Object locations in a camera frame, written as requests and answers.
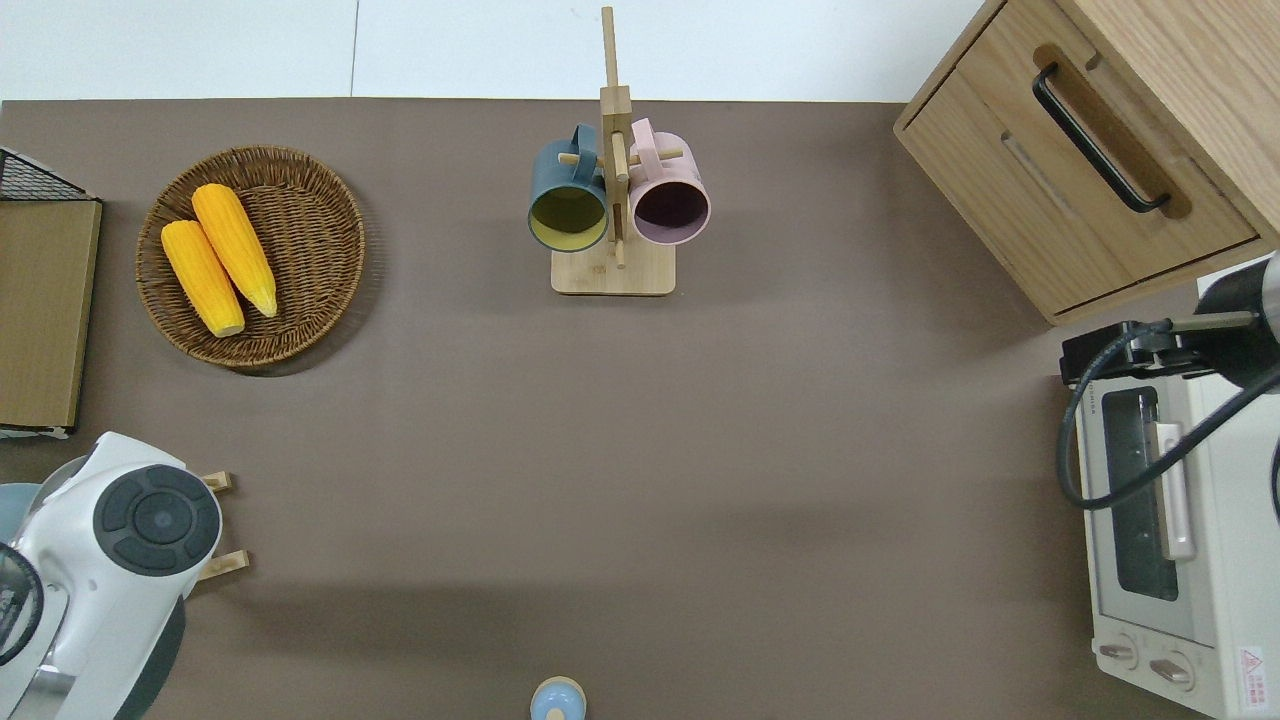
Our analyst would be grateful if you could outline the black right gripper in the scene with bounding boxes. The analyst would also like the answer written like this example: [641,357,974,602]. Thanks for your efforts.
[1060,318,1203,390]

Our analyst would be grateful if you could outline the wooden plate rack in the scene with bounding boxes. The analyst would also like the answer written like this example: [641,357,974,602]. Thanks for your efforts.
[196,471,250,583]

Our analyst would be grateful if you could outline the light blue plate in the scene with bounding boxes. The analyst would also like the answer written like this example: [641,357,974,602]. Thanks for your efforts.
[0,483,43,549]

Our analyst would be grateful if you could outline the wooden drawer cabinet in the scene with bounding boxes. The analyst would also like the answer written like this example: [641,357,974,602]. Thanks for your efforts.
[893,0,1280,327]

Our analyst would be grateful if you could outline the white toaster oven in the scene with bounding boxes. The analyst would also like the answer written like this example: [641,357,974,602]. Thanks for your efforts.
[1075,255,1280,720]

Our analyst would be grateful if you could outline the pink mug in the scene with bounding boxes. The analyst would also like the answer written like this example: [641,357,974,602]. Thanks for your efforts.
[628,118,712,246]

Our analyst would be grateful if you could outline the wooden mug tree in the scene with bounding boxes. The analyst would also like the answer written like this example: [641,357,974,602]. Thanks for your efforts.
[551,5,687,296]

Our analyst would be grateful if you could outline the dark blue mug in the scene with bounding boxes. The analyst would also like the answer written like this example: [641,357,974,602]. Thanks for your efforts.
[528,123,611,253]

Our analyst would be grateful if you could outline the small blue wooden shaker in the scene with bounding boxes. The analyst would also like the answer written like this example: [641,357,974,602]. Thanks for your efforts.
[530,676,587,720]

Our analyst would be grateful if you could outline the brown wicker basket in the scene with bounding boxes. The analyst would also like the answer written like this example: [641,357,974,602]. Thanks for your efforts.
[135,145,367,369]

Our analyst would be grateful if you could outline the yellow corn cob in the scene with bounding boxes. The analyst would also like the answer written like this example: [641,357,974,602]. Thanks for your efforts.
[192,183,279,319]
[161,220,246,338]

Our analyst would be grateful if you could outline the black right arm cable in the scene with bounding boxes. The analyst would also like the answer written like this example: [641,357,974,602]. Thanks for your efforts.
[1058,318,1280,513]

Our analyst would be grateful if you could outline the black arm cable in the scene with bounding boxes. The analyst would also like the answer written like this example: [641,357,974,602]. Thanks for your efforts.
[1058,318,1280,513]
[0,545,46,667]

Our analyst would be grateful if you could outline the toaster oven door handle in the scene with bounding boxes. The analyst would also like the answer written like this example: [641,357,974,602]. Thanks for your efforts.
[1155,421,1197,562]

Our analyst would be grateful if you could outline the black drawer handle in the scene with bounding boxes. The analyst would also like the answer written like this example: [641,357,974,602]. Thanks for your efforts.
[1032,62,1172,214]

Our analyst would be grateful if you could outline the black wire basket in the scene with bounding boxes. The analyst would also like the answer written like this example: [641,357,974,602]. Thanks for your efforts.
[0,147,97,202]

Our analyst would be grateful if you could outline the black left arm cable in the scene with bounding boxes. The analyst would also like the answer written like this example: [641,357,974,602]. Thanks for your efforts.
[0,545,46,667]

